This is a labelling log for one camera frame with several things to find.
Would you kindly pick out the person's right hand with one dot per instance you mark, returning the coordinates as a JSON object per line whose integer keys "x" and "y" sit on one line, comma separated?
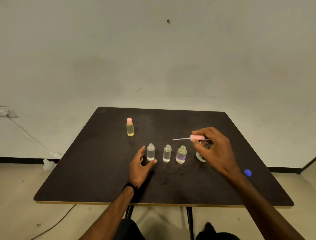
{"x": 219, "y": 153}

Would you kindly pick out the person's left hand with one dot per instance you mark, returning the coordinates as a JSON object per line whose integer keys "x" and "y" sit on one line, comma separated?
{"x": 138, "y": 170}

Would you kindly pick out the large clear bottle blue label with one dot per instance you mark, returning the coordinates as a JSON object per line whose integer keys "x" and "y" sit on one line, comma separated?
{"x": 200, "y": 158}

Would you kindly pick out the small clear bottle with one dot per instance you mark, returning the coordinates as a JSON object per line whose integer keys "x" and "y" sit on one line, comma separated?
{"x": 150, "y": 153}
{"x": 167, "y": 154}

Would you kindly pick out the pink spray cap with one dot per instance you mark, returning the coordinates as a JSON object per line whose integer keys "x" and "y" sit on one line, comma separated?
{"x": 197, "y": 137}

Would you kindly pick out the blue bottle cap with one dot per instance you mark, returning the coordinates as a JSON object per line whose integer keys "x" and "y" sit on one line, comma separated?
{"x": 247, "y": 172}

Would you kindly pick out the small purple tinted bottle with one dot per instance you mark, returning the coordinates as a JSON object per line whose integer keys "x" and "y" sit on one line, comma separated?
{"x": 181, "y": 155}

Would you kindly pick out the small yellow bottle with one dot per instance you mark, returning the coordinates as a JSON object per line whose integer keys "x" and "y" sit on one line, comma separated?
{"x": 130, "y": 129}

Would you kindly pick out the person's left forearm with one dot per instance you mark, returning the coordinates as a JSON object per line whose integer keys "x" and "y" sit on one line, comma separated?
{"x": 111, "y": 215}

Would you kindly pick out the person's right forearm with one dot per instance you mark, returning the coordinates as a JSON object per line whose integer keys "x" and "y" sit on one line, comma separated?
{"x": 261, "y": 207}

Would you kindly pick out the person's black trousers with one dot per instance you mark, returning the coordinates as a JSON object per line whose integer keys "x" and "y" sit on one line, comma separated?
{"x": 209, "y": 233}

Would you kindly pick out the white plastic object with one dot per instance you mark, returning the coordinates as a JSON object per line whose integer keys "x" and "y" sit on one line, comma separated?
{"x": 48, "y": 165}

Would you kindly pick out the black wristband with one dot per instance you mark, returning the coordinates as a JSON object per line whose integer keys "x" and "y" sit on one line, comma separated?
{"x": 130, "y": 185}

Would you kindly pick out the black table leg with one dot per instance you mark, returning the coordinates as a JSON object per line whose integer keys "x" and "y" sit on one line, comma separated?
{"x": 129, "y": 212}
{"x": 190, "y": 222}

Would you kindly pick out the white wall socket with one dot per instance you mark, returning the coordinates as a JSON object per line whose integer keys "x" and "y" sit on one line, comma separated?
{"x": 7, "y": 112}

